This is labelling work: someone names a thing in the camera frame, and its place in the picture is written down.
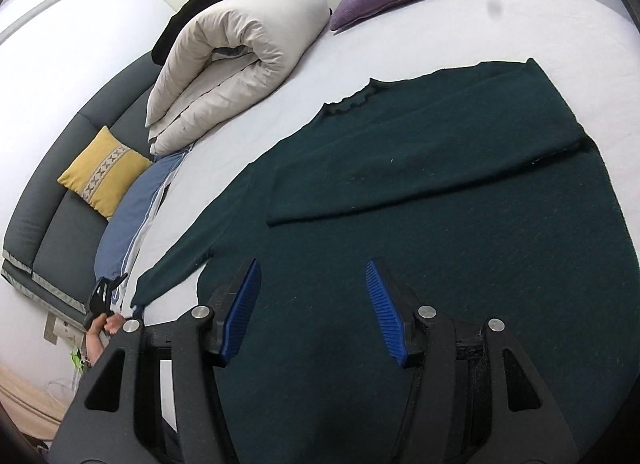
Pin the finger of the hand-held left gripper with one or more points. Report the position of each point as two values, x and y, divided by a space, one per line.
100 296

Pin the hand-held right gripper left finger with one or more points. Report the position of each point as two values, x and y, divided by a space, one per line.
245 309

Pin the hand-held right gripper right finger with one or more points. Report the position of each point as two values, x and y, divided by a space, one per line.
385 314

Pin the dark green sweater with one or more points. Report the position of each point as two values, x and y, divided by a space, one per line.
400 169

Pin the person's left forearm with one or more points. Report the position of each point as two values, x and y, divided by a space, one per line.
92 346

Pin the person's left hand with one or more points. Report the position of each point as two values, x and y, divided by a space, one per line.
112 325

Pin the green object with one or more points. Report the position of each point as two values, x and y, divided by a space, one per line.
80 359

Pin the grey upholstered headboard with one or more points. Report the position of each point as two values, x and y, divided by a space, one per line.
60 244

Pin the blue pillow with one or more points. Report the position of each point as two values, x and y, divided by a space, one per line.
130 219

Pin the yellow patterned cushion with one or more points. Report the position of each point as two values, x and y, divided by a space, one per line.
100 169

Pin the rolled beige duvet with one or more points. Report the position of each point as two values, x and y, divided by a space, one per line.
225 69

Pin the bed with white sheet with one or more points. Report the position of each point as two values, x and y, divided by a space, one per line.
400 44

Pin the black cloth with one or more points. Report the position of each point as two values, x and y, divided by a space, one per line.
200 4

